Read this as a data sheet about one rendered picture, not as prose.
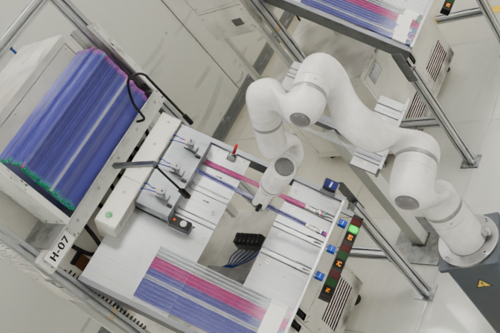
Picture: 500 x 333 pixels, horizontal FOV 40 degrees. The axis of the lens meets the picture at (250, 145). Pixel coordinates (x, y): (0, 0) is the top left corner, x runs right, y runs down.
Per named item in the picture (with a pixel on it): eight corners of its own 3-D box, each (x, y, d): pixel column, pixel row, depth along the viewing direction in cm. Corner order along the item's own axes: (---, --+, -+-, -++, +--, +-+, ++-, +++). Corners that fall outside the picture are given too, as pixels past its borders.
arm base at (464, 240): (499, 210, 212) (475, 174, 203) (498, 263, 200) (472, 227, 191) (441, 221, 223) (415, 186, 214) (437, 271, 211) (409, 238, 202)
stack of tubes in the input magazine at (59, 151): (149, 96, 250) (98, 44, 236) (74, 211, 227) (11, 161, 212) (129, 99, 259) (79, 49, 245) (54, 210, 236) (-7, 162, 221)
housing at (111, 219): (182, 138, 270) (181, 120, 257) (118, 244, 247) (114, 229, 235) (164, 130, 271) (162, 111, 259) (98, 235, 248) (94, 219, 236)
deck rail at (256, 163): (343, 204, 260) (347, 197, 255) (341, 208, 259) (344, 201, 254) (175, 128, 270) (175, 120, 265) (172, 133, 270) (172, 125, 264)
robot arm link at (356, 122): (411, 200, 196) (420, 156, 206) (443, 188, 187) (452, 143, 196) (277, 99, 180) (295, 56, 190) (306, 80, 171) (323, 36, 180)
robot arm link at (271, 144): (274, 88, 205) (286, 152, 228) (245, 125, 197) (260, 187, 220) (300, 97, 201) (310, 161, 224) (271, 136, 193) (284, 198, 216)
